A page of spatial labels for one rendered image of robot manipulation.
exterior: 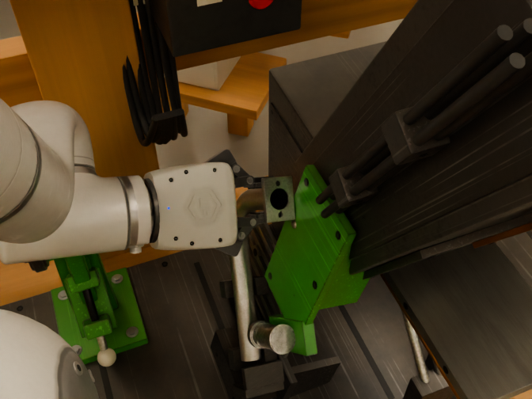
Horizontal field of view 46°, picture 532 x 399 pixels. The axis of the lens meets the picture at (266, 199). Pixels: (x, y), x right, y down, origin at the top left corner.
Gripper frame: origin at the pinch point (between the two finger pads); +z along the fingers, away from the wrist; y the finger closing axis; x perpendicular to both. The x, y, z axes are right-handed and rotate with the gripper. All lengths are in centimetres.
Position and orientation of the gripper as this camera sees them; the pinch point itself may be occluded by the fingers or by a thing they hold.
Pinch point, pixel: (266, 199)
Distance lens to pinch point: 79.0
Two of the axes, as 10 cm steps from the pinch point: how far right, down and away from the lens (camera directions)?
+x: -4.4, 0.0, 9.0
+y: -0.8, -10.0, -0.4
